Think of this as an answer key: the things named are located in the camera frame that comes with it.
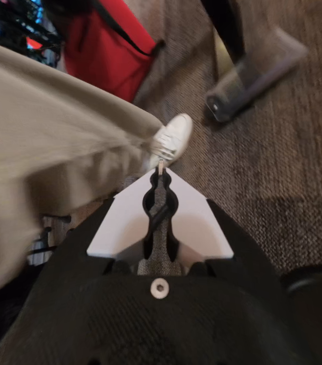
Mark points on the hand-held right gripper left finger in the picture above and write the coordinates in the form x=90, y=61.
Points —
x=118, y=228

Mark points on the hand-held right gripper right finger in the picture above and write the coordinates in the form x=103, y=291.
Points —
x=201, y=228

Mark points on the thin pale wooden piece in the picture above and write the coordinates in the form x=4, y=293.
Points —
x=161, y=166

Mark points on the metal desk leg foot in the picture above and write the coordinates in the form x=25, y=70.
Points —
x=249, y=82

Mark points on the person's white shoe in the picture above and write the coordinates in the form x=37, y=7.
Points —
x=172, y=137

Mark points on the black chair caster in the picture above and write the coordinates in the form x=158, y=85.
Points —
x=315, y=282

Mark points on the person's beige trousers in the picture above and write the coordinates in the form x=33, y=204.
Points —
x=35, y=128

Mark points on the red bag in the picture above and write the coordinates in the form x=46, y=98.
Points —
x=106, y=57

